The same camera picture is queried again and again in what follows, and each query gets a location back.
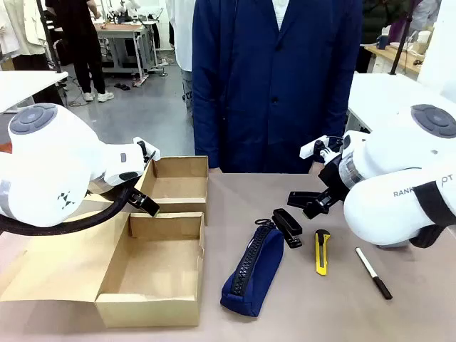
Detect white cup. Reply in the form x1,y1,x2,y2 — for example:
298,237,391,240
416,31,432,54

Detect black left arm cable sleeve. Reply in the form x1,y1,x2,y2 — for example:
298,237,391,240
0,185,138,237

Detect wooden background table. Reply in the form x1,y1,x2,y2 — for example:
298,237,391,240
363,41,432,76

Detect person right forearm blue sleeve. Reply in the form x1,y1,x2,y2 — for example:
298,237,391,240
192,81,221,170

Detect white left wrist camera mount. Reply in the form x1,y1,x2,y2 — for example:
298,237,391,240
133,136,162,160

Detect yellow utility knife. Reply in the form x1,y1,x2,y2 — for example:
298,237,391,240
314,229,332,276

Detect bystander in white coat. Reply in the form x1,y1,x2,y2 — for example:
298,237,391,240
165,0,196,122

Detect bystander in dark green jacket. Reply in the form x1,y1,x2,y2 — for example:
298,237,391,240
355,0,414,75

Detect navy blue zipper pencil case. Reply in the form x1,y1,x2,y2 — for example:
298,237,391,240
219,217,286,318

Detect person torso in blue coat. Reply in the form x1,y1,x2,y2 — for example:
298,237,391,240
191,0,364,175

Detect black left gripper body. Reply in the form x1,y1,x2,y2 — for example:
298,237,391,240
124,187,145,209

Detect grey background workbench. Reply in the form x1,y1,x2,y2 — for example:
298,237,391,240
93,19,162,87

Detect large cardboard box with lid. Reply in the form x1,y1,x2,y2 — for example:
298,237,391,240
0,199,207,328

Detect bystander in beige coat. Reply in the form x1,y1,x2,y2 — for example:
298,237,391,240
0,0,49,72

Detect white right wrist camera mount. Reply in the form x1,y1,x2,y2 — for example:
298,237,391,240
299,135,343,161

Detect white marker with black cap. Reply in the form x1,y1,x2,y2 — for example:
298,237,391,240
355,247,394,301

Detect person left forearm blue sleeve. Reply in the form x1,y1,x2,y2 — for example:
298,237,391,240
320,67,358,143

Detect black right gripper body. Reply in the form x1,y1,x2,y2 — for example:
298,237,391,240
317,155,354,207

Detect black right arm cable sleeve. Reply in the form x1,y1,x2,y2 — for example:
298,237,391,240
408,180,456,249

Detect small cardboard box with lid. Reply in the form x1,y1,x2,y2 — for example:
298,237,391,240
134,155,209,226

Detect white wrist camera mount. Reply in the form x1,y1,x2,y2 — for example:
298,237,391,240
133,136,162,160
299,135,343,161

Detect black arm cable sleeve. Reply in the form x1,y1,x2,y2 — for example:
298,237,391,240
408,180,456,249
0,185,138,237

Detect black tripod pole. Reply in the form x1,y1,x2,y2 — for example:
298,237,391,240
389,0,416,76
35,0,71,108

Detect bystander in black clothes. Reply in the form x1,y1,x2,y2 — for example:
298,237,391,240
45,0,115,103

